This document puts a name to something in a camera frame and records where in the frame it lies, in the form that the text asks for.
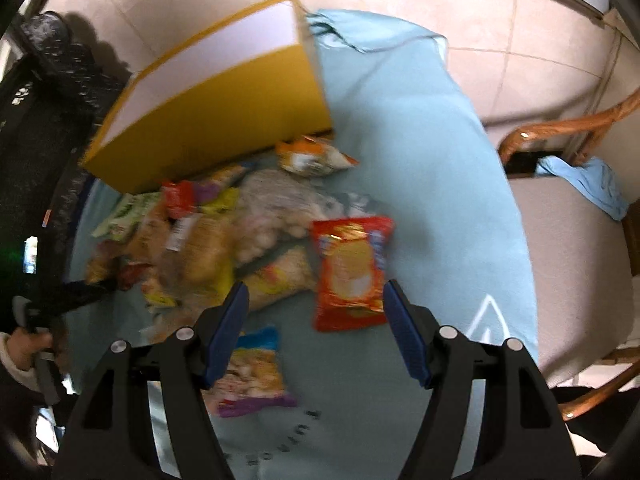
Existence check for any person's left forearm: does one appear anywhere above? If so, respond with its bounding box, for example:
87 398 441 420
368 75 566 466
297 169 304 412
0 355 41 461

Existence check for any purple top snack packet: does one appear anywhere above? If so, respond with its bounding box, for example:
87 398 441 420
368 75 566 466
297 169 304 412
192 164 246 198

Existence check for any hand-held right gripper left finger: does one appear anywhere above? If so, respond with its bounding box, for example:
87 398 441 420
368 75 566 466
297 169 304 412
52 280 251 480

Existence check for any light blue printed blanket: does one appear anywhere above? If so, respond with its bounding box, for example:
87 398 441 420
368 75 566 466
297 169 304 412
65 8 541 480

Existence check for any blue purple snack packet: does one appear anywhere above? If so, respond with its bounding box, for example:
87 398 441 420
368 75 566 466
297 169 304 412
205 327 298 418

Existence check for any clear oat bar packet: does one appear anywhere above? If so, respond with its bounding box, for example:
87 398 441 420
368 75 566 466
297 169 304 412
240 245 321 311

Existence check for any person's left hand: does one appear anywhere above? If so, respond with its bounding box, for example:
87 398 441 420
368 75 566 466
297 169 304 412
2 330 53 363

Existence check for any beige chair cushion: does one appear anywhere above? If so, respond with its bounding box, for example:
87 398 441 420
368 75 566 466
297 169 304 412
505 175 640 386

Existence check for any large red chip packet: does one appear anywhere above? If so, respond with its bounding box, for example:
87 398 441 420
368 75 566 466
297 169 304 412
310 216 396 332

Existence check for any red yellow snack packet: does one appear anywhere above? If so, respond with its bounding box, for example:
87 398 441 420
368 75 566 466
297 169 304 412
117 257 176 308

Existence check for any dark patterned cloth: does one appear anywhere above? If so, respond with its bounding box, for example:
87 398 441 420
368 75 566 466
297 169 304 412
0 10 131 321

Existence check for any golden brown snack bag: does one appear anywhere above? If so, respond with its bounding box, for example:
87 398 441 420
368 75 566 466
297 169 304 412
170 215 236 306

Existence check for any orange snack packet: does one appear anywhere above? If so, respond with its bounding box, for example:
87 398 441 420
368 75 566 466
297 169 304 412
276 135 360 177

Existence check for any clear bag of white puffs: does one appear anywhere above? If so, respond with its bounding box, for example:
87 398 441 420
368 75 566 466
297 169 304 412
235 169 341 266

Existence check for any wooden rattan chair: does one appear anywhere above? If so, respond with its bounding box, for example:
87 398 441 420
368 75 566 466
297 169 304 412
495 85 640 421

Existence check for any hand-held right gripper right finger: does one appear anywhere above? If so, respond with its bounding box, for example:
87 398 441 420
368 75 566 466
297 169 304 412
382 279 583 480

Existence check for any yellow cardboard box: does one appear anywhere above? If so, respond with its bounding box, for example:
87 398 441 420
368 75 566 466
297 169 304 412
80 0 333 196

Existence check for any blue cloth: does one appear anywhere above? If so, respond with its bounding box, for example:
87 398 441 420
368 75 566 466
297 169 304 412
537 155 631 221

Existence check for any yellow green snack packet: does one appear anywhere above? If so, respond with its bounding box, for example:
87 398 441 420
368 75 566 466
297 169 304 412
200 187 242 217

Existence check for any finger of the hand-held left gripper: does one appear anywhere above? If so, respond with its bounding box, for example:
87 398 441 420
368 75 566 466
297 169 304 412
50 280 121 311

